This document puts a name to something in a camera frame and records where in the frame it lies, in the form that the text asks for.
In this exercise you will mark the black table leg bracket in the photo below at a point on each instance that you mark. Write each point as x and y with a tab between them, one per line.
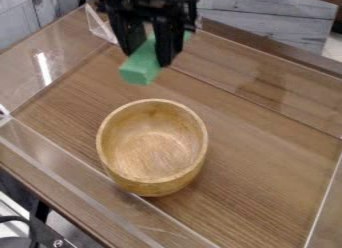
47	237

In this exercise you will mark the brown wooden bowl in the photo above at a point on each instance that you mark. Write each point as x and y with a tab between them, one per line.
152	144

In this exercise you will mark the clear acrylic corner bracket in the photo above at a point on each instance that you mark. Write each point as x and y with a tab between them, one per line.
99	27

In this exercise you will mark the green rectangular block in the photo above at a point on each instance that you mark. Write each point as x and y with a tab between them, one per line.
140	67

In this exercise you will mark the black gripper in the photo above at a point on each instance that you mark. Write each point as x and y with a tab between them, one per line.
172	16

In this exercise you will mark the clear acrylic tray wall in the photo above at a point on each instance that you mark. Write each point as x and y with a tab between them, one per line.
117	218

